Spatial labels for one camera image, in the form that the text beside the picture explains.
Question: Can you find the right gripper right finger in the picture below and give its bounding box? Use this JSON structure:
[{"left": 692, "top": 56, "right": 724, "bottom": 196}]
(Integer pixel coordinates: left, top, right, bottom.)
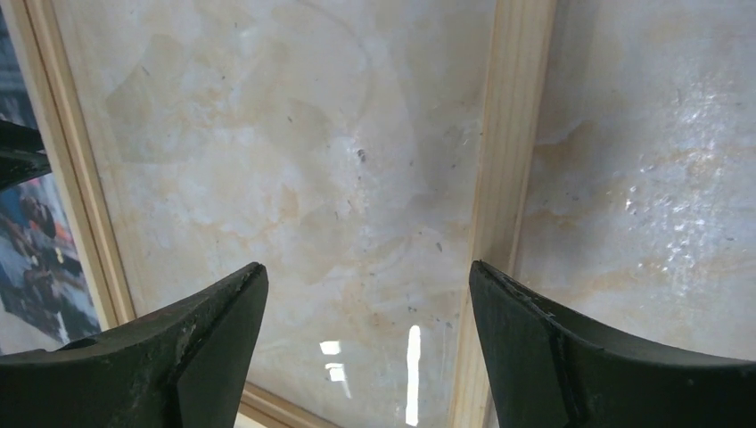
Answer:
[{"left": 469, "top": 260, "right": 755, "bottom": 427}]

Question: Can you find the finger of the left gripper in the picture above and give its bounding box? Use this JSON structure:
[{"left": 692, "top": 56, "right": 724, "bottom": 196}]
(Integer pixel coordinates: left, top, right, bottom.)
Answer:
[{"left": 1, "top": 120, "right": 52, "bottom": 191}]

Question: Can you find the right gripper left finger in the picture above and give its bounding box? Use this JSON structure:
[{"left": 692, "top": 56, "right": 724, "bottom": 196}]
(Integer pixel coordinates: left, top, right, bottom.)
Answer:
[{"left": 1, "top": 262, "right": 268, "bottom": 427}]

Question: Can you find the printed photo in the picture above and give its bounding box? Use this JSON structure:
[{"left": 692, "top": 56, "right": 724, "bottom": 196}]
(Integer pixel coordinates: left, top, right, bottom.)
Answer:
[{"left": 1, "top": 23, "right": 101, "bottom": 355}]

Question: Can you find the wooden picture frame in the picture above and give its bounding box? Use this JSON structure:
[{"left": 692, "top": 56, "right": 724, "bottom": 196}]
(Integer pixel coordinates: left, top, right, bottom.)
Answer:
[{"left": 1, "top": 1, "right": 556, "bottom": 427}]

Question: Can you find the transparent plastic sheet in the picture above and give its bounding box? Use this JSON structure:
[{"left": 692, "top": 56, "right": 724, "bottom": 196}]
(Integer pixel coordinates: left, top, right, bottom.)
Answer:
[{"left": 53, "top": 1, "right": 495, "bottom": 427}]

